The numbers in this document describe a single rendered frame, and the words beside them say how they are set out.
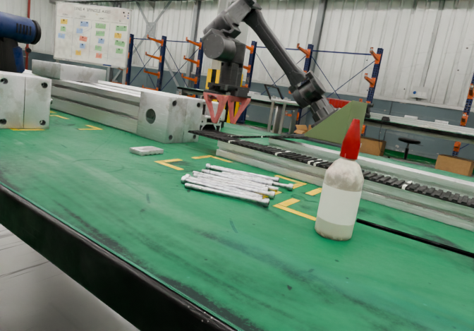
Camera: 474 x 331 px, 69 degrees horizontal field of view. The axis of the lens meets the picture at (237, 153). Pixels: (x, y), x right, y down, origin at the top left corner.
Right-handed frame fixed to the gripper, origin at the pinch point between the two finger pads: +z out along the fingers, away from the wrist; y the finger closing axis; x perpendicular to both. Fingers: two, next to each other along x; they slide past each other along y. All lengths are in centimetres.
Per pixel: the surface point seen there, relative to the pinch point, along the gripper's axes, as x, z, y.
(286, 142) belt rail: 19.8, 1.8, 1.9
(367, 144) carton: -85, 45, -473
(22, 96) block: -12.2, -1.6, 43.7
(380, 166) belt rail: 40.7, 1.9, 1.9
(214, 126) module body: -4.8, 2.6, -2.3
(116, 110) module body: -12.3, 0.2, 24.0
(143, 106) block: -3.3, -2.1, 24.0
